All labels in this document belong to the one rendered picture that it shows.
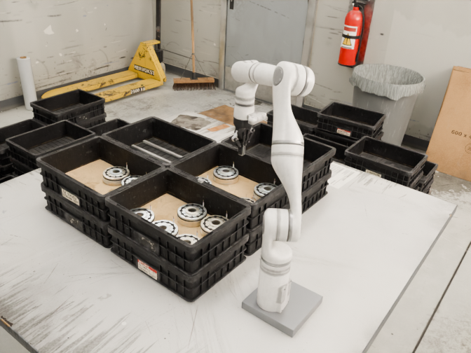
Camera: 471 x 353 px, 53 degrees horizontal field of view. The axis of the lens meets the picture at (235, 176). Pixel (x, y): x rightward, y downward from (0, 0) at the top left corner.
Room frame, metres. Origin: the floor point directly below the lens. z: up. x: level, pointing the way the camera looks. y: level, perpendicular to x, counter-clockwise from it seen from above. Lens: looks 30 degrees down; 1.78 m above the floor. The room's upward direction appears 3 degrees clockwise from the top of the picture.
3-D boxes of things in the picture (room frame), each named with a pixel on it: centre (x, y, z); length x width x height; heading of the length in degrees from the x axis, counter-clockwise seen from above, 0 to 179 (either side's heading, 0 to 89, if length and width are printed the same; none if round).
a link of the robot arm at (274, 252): (1.08, -0.13, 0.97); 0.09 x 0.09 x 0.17; 0
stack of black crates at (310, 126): (3.25, -0.44, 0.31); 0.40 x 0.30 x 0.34; 55
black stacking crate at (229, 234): (1.30, 0.18, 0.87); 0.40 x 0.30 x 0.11; 54
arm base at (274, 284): (1.08, -0.13, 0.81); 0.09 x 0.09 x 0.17; 61
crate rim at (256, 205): (1.54, 0.01, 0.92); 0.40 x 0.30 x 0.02; 54
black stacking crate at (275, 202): (1.54, 0.01, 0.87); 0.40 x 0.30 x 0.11; 54
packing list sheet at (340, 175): (2.01, -0.41, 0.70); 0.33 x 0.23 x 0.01; 55
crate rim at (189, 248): (1.30, 0.18, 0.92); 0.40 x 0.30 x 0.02; 54
